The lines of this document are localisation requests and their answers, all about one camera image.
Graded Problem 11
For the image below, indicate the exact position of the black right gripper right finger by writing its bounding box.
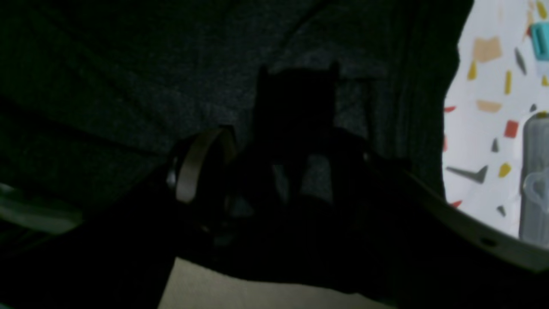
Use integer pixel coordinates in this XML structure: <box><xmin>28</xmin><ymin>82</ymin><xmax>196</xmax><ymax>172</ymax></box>
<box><xmin>335</xmin><ymin>129</ymin><xmax>548</xmax><ymax>309</ymax></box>

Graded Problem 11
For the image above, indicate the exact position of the turquoise highlighter marker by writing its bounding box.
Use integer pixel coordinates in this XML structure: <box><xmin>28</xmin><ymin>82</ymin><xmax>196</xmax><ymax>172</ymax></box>
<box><xmin>530</xmin><ymin>23</ymin><xmax>549</xmax><ymax>61</ymax></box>

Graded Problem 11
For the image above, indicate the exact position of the dark grey T-shirt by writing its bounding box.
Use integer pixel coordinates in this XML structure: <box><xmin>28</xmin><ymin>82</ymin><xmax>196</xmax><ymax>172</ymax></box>
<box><xmin>0</xmin><ymin>0</ymin><xmax>473</xmax><ymax>212</ymax></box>

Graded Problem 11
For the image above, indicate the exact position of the clear LeRobot plastic box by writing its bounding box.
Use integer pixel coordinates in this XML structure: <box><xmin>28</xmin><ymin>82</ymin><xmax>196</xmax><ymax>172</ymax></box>
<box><xmin>519</xmin><ymin>113</ymin><xmax>549</xmax><ymax>248</ymax></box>

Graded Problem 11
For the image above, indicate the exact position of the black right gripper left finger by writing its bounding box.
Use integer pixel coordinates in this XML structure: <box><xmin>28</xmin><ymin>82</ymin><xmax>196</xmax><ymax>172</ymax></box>
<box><xmin>1</xmin><ymin>127</ymin><xmax>237</xmax><ymax>309</ymax></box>

